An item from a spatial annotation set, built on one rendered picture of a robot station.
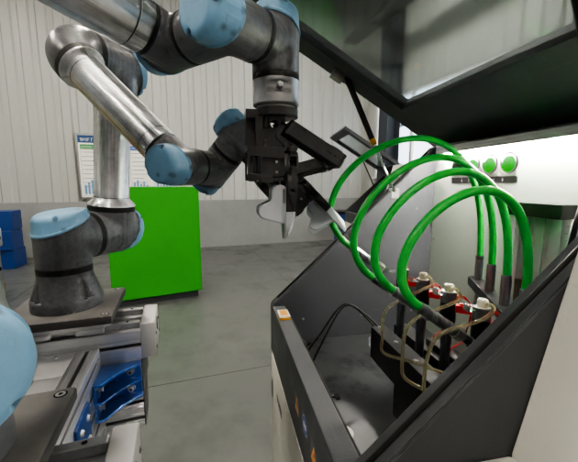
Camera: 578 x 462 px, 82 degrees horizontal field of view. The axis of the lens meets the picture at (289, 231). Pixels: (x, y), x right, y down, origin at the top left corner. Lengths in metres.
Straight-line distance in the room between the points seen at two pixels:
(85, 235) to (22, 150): 6.68
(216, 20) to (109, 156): 0.58
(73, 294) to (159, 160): 0.40
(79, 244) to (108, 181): 0.18
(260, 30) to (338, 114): 7.63
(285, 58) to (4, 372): 0.49
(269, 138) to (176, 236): 3.43
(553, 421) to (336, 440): 0.28
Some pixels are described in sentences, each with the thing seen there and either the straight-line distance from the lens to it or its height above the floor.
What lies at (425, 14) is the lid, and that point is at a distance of 0.81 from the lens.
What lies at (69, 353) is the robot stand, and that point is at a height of 0.95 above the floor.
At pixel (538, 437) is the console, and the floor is 1.02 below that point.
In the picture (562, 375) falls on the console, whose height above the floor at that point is 1.10.
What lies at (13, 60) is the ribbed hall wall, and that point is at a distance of 7.82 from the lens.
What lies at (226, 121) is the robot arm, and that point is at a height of 1.46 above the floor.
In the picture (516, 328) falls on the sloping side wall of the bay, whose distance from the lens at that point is 0.52.
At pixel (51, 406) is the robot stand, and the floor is 1.04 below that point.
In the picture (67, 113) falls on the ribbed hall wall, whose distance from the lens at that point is 7.44.
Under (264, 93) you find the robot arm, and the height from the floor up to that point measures 1.47.
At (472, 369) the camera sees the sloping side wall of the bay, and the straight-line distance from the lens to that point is 0.50.
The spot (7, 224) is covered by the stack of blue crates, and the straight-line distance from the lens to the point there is 6.74.
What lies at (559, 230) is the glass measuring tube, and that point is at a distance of 0.85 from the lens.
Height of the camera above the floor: 1.33
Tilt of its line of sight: 8 degrees down
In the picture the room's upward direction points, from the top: straight up
